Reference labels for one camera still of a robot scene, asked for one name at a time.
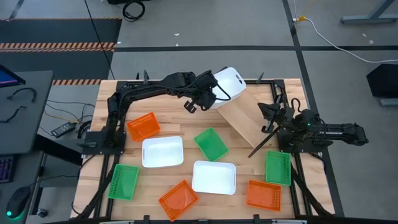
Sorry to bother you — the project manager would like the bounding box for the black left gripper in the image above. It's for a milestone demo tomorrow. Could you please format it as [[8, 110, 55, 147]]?
[[183, 66, 228, 114]]

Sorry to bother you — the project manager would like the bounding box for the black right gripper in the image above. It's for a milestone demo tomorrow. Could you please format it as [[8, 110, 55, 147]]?
[[257, 103, 301, 134]]

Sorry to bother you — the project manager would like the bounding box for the white plastic basket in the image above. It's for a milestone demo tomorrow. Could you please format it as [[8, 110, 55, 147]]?
[[212, 67, 248, 110], [191, 160, 237, 196], [141, 136, 185, 169]]

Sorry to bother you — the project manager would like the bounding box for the green mesh plastic basket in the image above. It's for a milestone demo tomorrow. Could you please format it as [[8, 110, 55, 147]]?
[[265, 150, 292, 187], [193, 127, 229, 162], [107, 164, 140, 202]]

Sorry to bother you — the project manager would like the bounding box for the orange mesh plastic basket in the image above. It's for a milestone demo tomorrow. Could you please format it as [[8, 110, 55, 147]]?
[[126, 111, 162, 142], [246, 179, 282, 212], [158, 179, 200, 222]]

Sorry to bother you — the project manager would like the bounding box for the wooden shelf with black legs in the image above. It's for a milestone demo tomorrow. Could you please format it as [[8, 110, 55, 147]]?
[[215, 88, 280, 150]]

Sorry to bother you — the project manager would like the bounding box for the black box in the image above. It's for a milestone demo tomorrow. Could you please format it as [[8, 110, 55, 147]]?
[[366, 63, 398, 99]]

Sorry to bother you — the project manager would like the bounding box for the grey metal table leg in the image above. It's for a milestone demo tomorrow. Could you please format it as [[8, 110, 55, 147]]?
[[340, 0, 398, 25]]

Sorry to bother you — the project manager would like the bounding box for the black power adapter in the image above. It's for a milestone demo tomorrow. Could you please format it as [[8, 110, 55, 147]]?
[[50, 121, 76, 139]]

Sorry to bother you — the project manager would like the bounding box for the black hazard-striped floor mat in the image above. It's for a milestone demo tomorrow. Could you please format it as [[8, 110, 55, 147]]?
[[0, 17, 123, 86]]

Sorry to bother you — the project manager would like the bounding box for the grey desk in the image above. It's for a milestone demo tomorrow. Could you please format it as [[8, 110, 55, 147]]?
[[0, 70, 53, 156]]

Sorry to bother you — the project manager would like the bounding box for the computer monitor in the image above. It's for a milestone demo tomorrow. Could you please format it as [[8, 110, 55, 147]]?
[[0, 64, 26, 88]]

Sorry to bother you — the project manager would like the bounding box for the dark grey desk surface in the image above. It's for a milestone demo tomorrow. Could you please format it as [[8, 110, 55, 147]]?
[[0, 151, 47, 224]]

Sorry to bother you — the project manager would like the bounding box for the backlit black keyboard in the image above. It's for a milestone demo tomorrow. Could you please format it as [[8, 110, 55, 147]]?
[[0, 155, 15, 184]]

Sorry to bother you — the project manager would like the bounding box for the black computer mouse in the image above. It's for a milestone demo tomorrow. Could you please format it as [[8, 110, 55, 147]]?
[[5, 185, 32, 220]]

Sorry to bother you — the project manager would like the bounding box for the thin black cable loop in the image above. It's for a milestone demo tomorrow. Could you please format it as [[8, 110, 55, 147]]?
[[290, 98, 302, 113], [216, 86, 232, 102]]

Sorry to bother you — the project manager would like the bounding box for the long black cord loop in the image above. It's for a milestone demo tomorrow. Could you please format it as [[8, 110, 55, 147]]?
[[248, 125, 280, 159]]

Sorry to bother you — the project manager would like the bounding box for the black aluminium table frame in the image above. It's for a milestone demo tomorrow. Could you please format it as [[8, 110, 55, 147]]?
[[70, 79, 336, 224]]

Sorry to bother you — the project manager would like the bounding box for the white floor cable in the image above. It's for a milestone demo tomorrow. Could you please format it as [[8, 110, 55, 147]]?
[[292, 0, 398, 64]]

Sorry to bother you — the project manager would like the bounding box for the coiled black cable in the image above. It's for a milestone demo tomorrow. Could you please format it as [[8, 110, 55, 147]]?
[[122, 0, 146, 22]]

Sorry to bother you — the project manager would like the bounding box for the long black floor cable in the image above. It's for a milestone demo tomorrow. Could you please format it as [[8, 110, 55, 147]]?
[[83, 0, 116, 81]]

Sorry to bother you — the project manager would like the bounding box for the black floor cable bundle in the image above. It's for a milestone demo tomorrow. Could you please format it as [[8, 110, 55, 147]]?
[[76, 119, 93, 139]]

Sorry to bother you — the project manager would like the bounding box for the black cable on desk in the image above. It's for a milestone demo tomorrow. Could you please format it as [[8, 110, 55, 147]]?
[[0, 105, 27, 124], [6, 87, 37, 103]]

